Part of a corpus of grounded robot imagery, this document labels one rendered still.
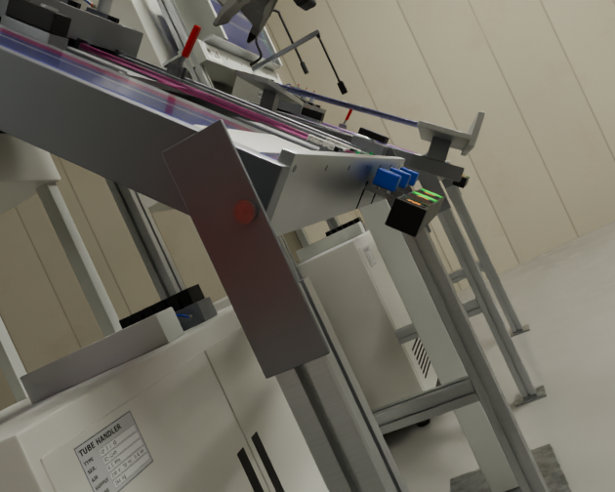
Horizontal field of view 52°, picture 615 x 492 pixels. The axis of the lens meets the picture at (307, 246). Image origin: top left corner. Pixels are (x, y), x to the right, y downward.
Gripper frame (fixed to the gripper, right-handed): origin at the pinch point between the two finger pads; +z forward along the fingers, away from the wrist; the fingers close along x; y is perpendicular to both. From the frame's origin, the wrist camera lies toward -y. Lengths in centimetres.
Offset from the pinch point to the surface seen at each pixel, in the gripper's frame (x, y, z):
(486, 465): -30, -84, 45
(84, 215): -257, 143, 164
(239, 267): 64, -37, 8
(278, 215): 57, -36, 6
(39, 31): 29.5, 11.0, 12.0
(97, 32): 7.6, 18.2, 11.6
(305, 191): 51, -35, 4
